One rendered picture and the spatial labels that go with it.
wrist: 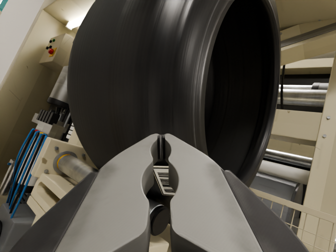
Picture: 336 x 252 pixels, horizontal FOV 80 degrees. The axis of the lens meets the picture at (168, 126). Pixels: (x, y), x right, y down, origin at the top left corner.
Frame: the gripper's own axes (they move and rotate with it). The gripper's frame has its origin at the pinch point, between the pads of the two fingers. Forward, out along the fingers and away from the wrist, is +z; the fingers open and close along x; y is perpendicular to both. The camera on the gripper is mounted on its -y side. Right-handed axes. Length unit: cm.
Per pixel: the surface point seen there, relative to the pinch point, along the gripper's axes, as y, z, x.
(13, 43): 23, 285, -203
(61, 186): 25.2, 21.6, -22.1
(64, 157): 24.1, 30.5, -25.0
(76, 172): 23.3, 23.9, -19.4
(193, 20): -6.4, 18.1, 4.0
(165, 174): 12.8, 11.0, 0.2
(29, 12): -14, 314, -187
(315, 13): -8, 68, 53
